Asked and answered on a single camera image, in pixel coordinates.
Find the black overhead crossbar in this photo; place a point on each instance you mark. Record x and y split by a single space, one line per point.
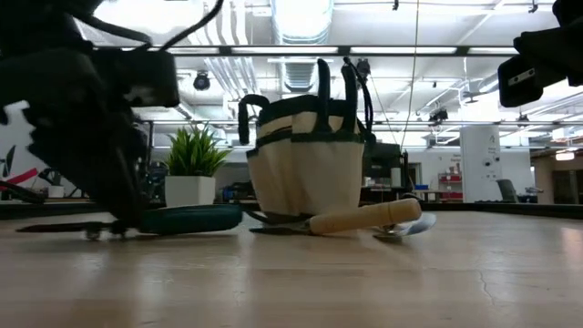
344 50

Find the small green potted plant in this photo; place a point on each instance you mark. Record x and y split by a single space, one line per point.
190 191

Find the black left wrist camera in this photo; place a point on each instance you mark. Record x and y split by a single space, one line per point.
146 77

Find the beige green gardening bag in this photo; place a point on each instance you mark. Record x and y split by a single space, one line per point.
309 173

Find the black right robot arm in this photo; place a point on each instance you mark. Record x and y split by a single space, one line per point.
569 11

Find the silver ceiling duct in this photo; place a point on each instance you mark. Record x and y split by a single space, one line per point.
300 20

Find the ceiling air vent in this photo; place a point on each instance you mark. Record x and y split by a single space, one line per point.
299 75

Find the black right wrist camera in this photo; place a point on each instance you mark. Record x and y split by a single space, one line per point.
528 84

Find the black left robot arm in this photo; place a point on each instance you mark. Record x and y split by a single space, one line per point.
36 23

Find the small background potted plant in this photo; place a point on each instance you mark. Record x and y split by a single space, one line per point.
55 191

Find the grey office chair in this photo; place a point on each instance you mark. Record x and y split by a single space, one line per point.
506 189

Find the black ceiling spotlight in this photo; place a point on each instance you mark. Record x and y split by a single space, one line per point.
201 82

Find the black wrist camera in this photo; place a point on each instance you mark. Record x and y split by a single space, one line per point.
146 77
528 84

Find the red shelf unit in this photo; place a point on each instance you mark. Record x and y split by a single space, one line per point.
451 178

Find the white pillar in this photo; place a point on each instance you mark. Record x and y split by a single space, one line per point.
478 164

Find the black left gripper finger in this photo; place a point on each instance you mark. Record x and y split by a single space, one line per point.
114 182

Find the dark equipment cabinet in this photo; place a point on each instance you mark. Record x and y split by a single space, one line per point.
387 159

